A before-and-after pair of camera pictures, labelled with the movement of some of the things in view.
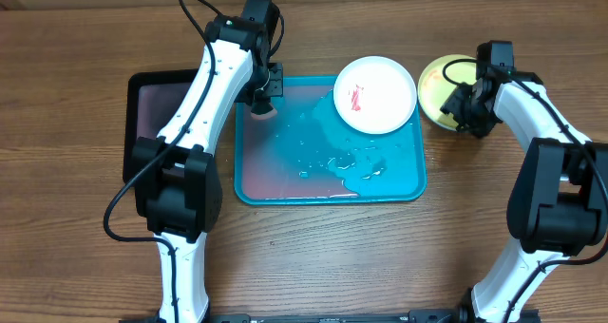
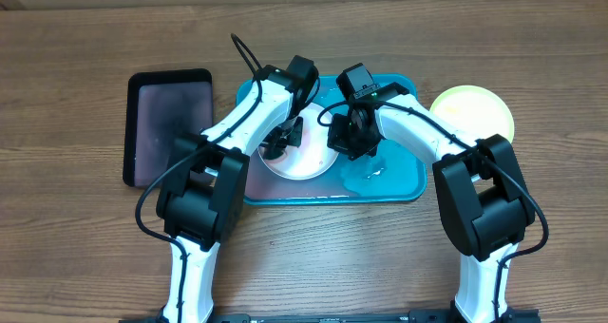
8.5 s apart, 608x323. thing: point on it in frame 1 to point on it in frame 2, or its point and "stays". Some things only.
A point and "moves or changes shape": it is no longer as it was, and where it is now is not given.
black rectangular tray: [151, 98] stays
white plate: [374, 95] to [313, 157]
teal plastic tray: [306, 153] stays
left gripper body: [271, 85] to [291, 134]
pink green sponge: [264, 116] moves or changes shape
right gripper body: [474, 110] to [354, 142]
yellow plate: [440, 82] moves or changes shape
